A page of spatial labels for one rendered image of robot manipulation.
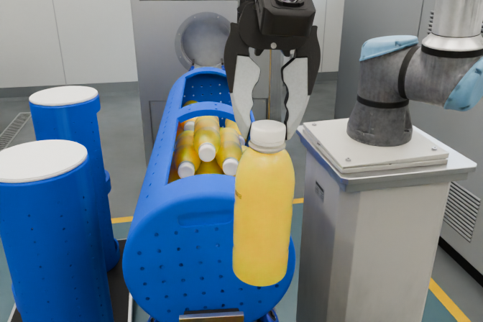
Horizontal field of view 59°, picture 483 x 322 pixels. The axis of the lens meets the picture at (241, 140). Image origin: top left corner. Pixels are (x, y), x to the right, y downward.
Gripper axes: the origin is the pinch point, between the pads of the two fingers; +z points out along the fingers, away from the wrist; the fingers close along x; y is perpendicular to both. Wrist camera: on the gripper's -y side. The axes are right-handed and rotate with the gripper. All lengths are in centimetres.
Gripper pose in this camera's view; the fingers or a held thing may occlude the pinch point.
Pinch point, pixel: (267, 129)
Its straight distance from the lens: 46.5
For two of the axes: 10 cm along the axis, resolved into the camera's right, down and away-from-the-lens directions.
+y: -0.5, -2.8, 9.6
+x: -10.0, -0.2, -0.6
